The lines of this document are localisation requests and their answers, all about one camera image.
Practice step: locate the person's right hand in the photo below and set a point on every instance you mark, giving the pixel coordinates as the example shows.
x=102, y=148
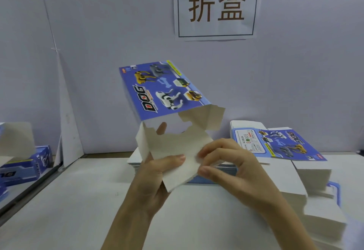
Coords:
x=250, y=176

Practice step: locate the person's left hand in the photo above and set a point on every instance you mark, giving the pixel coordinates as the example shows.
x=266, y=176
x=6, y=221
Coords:
x=149, y=184

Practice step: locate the stack of boxes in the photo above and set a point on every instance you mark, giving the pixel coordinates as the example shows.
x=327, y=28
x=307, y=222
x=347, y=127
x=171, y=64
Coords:
x=313, y=201
x=135, y=157

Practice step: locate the blue dog-print cardboard box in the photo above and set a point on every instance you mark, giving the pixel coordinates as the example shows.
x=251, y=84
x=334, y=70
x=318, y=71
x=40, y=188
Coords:
x=162, y=85

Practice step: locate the pile of blue boxes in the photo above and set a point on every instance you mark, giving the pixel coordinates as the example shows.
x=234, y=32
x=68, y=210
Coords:
x=25, y=167

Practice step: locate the person's right forearm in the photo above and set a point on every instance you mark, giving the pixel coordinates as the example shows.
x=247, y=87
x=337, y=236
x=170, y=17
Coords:
x=287, y=230

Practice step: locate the person's left forearm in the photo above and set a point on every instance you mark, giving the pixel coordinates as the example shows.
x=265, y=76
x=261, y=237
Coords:
x=125, y=230

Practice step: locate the white paper wall sign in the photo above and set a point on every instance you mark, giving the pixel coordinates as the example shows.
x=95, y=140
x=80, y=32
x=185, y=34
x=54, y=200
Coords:
x=216, y=30

